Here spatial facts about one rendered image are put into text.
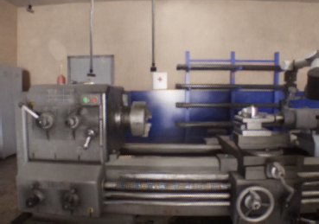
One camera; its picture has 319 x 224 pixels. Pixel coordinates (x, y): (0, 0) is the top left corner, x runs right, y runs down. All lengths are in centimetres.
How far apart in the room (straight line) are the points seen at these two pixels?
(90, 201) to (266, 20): 491
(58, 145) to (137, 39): 362
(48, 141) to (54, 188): 30
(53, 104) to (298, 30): 520
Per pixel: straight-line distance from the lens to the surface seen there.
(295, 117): 167
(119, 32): 478
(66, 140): 137
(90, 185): 125
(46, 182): 137
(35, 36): 562
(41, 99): 142
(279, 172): 118
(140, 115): 134
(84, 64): 484
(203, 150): 164
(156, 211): 144
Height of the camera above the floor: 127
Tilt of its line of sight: 3 degrees down
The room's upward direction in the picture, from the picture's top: straight up
